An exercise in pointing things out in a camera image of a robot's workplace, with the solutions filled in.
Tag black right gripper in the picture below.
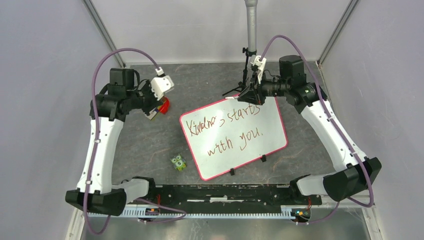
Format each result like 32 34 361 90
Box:
238 70 290 105

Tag white board with pink frame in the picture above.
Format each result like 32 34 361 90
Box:
179 97 288 181

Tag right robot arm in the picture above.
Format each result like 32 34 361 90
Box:
237 55 382 204

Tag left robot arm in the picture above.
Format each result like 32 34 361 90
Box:
65 68 174 216

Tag black tripod stand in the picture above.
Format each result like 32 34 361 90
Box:
222 47 257 96

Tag green owl number toy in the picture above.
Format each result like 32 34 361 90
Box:
170 154 187 171

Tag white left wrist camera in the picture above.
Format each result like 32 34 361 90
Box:
150 67 175 101

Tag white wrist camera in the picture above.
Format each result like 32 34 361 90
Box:
150 67 175 101
250 55 267 84

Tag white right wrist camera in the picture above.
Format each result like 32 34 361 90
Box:
250 55 267 84

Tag grey camera pole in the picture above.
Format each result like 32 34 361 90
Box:
244 0 258 57

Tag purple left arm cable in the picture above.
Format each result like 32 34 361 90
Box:
82 48 188 235

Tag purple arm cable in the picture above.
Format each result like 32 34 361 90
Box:
82 48 188 235
258 35 375 226

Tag white slotted cable duct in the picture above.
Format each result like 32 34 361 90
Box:
86 203 312 220

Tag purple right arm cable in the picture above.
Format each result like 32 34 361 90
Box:
258 35 375 226

